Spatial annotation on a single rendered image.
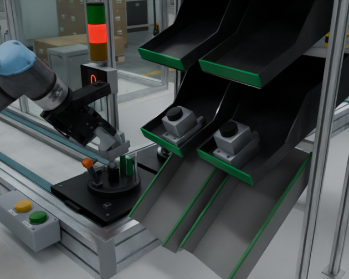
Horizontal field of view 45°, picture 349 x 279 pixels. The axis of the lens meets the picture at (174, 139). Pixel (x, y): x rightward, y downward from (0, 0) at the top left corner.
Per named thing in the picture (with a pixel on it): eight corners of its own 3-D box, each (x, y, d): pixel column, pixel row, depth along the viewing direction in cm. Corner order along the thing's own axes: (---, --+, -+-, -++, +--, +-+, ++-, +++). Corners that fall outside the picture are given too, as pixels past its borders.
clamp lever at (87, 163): (97, 186, 105) (85, 164, 101) (92, 183, 107) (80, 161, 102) (107, 176, 107) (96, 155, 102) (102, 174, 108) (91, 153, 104)
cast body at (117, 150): (109, 161, 105) (106, 137, 101) (99, 156, 107) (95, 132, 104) (134, 148, 110) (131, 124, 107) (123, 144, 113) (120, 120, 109)
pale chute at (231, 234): (238, 292, 73) (225, 285, 70) (191, 253, 82) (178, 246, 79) (324, 159, 76) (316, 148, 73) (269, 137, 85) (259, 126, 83)
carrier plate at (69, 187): (106, 228, 96) (106, 221, 95) (51, 192, 112) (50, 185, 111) (178, 191, 112) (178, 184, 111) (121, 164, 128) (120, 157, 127)
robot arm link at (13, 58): (-17, 55, 83) (16, 29, 82) (23, 87, 91) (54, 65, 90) (-15, 77, 78) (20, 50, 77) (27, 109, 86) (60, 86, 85)
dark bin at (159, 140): (183, 159, 76) (168, 128, 71) (144, 137, 85) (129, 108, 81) (283, 75, 85) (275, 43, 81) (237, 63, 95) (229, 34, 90)
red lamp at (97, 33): (96, 44, 115) (95, 25, 113) (85, 41, 118) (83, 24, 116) (110, 41, 118) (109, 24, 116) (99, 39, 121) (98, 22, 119)
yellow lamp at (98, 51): (97, 62, 117) (96, 44, 115) (87, 59, 120) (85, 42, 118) (111, 59, 120) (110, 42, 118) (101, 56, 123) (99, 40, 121)
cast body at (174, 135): (180, 154, 76) (167, 125, 72) (167, 146, 80) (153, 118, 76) (213, 127, 79) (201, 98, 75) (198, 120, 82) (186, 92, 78)
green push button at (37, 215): (35, 228, 96) (34, 221, 95) (26, 222, 98) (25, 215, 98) (50, 221, 99) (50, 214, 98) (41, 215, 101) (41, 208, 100)
